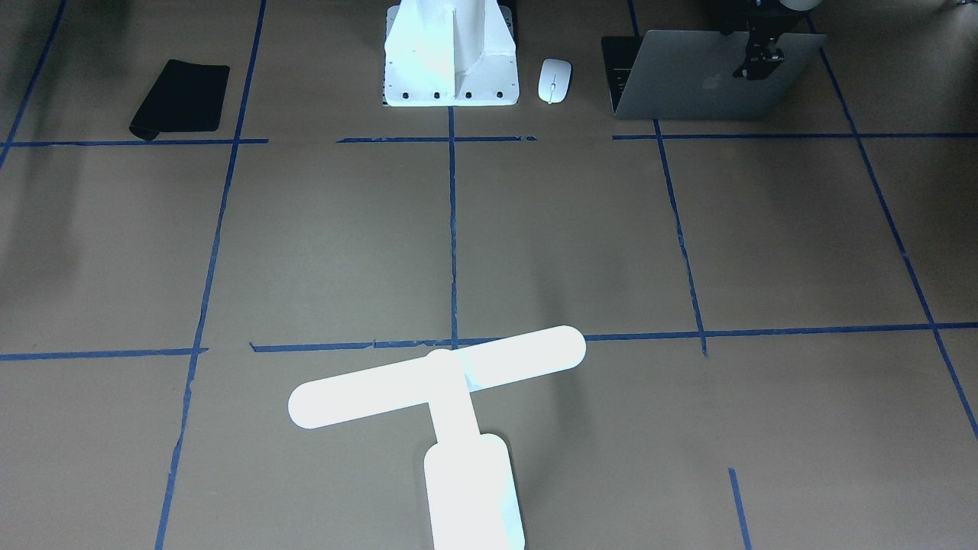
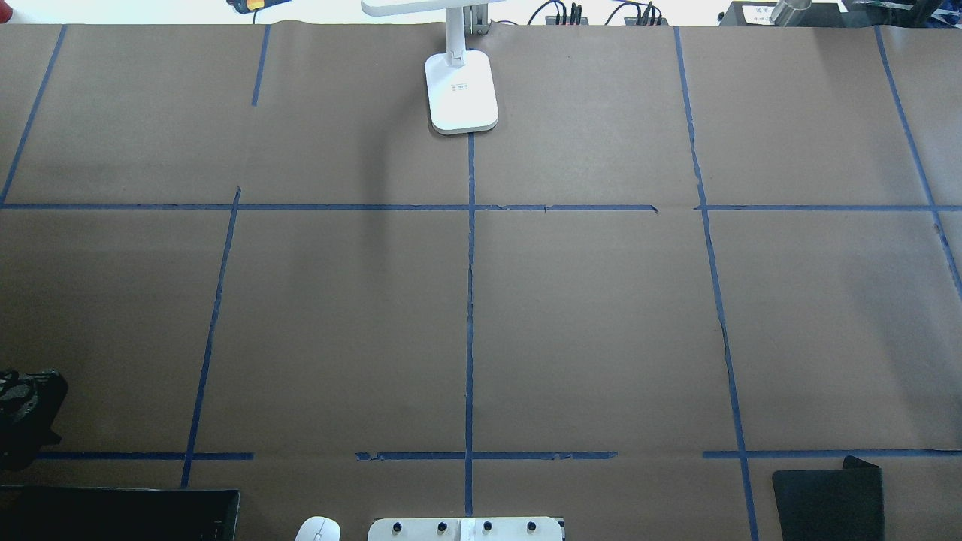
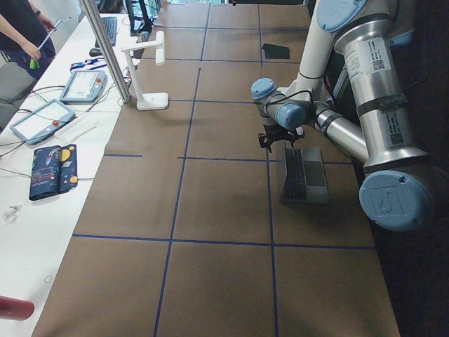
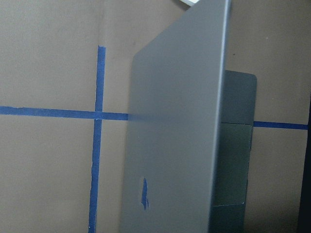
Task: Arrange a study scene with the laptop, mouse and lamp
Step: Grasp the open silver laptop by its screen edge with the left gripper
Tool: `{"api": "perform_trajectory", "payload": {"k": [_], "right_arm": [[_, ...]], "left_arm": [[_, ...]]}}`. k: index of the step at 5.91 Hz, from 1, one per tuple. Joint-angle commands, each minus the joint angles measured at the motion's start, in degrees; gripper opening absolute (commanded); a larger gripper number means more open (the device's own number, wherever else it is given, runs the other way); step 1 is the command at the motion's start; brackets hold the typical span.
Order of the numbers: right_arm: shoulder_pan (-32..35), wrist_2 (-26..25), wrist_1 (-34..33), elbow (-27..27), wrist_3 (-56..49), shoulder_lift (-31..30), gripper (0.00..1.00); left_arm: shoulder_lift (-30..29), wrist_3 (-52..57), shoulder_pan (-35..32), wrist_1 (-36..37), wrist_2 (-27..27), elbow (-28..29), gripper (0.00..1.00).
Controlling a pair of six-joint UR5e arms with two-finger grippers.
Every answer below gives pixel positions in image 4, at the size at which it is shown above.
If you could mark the grey laptop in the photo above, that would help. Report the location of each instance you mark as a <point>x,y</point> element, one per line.
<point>190,129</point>

